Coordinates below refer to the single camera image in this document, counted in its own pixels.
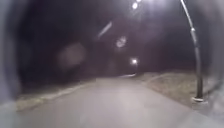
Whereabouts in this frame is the dry grass verge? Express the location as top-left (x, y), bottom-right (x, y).
top-left (15, 79), bottom-right (98, 111)
top-left (137, 71), bottom-right (214, 108)

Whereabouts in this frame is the street lamp pole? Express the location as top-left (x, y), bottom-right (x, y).
top-left (179, 0), bottom-right (205, 102)

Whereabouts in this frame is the grey asphalt path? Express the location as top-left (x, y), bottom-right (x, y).
top-left (14, 77), bottom-right (224, 128)

